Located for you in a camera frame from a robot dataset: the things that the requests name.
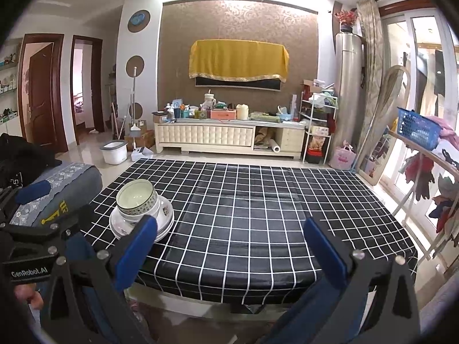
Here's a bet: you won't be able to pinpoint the large plain white plate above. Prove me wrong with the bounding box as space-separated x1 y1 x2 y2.
109 208 175 241

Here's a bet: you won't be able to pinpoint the cream TV cabinet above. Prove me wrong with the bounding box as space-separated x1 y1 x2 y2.
154 118 306 161

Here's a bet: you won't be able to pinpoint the red hanging clothes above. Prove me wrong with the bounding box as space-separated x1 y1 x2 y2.
405 152 436 199

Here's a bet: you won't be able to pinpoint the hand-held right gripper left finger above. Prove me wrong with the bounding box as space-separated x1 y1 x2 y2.
38 215 158 344

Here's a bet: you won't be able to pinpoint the wall shelf with ornaments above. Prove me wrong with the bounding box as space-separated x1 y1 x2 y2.
0 39 22 126

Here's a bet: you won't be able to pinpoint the grey printed seat cover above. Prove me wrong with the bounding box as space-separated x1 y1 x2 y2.
9 161 103 237

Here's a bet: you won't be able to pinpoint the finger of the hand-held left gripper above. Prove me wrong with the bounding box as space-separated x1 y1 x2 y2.
0 180 51 214
0 204 94 246

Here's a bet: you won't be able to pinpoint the black cloth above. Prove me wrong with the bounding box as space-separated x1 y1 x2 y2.
0 132 61 190

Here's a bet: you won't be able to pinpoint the white mop bucket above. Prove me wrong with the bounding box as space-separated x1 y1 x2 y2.
99 139 128 165

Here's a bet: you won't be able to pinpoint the brown wooden door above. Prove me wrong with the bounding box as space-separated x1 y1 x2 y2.
18 34 69 153

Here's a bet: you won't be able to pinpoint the person's left hand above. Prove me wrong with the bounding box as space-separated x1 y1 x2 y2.
14 282 44 310

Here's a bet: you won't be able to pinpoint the clothes drying rack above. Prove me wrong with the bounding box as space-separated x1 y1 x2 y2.
389 129 459 262

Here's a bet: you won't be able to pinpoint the green patterned bowl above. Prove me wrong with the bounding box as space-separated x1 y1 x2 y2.
116 179 158 217

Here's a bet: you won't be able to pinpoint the glass sliding door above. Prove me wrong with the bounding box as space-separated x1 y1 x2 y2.
380 5 459 187

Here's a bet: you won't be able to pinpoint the red artificial flowers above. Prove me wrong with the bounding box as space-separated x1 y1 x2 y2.
334 9 359 33

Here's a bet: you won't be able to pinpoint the white mop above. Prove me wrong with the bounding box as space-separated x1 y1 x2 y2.
128 66 142 138

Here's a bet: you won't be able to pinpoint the blue round wall plate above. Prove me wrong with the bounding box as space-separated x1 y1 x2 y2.
128 9 150 30

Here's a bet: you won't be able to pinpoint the brown door frame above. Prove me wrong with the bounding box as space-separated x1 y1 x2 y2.
70 35 104 144

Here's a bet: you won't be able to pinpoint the yellow cloth cover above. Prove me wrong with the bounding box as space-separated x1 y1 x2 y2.
189 39 289 83

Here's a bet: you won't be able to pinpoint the white plate pink flowers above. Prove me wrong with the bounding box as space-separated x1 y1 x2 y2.
110 204 175 235

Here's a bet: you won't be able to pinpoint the black television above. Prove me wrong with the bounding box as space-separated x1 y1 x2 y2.
195 75 282 92

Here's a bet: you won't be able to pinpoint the cardboard box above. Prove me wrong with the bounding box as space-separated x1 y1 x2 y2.
124 120 155 149

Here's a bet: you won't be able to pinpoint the white metal shelf rack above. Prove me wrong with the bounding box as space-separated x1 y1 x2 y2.
299 88 338 165

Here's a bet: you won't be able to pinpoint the black checked tablecloth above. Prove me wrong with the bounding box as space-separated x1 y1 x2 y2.
81 158 418 305

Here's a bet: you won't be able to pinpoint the beige patterned curtain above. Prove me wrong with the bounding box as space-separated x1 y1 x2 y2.
357 0 386 158

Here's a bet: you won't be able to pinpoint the small white plate green print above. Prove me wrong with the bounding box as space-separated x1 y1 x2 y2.
115 199 174 232

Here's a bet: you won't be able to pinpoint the silver standing air conditioner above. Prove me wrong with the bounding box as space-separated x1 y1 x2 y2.
335 32 366 162

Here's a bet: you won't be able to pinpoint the blue plastic basket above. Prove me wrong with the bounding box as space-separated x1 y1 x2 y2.
396 107 441 151

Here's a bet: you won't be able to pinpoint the cream white bowl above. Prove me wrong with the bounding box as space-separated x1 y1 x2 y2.
117 193 160 223

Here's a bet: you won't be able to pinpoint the white bowl blue red pattern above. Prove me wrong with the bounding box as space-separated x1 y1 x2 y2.
118 195 161 227

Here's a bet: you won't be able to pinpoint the white dustpan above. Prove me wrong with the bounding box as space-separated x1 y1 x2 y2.
130 146 154 162

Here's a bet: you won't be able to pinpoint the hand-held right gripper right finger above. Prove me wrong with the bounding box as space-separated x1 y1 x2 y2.
303 217 421 344

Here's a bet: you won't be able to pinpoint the pink bag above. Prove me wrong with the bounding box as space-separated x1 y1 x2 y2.
329 143 357 171

